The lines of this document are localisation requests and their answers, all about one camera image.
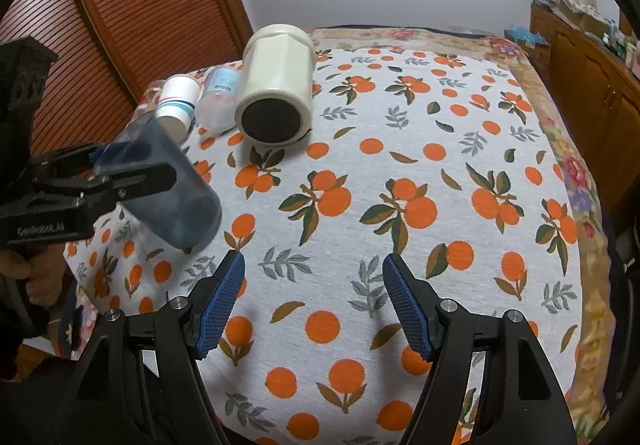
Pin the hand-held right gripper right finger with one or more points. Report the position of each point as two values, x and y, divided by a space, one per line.
407 305

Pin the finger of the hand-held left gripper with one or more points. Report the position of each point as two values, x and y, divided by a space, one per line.
102 152
145 180

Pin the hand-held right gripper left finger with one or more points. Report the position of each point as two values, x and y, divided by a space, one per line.
220 300

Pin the dark blue translucent cup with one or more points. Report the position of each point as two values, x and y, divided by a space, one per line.
185 210

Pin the white blue striped paper cup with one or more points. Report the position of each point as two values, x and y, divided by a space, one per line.
175 95

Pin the cream cup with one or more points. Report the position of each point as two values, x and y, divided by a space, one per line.
275 70

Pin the person's left hand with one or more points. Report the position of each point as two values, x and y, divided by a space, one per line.
42 275

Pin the clear plastic bottle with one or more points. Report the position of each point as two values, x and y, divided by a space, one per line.
215 105

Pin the orange fruit print blanket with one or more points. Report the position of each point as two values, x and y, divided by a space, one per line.
350 165

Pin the wooden louvred wardrobe door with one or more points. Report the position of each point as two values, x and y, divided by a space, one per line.
125 0

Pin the floral bed blanket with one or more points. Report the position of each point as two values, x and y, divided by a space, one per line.
575 165

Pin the wooden cabinet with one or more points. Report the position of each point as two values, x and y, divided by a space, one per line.
590 75

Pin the blue plastic bag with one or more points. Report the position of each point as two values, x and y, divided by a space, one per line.
522 34

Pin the pile of clutter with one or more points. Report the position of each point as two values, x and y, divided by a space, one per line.
575 0

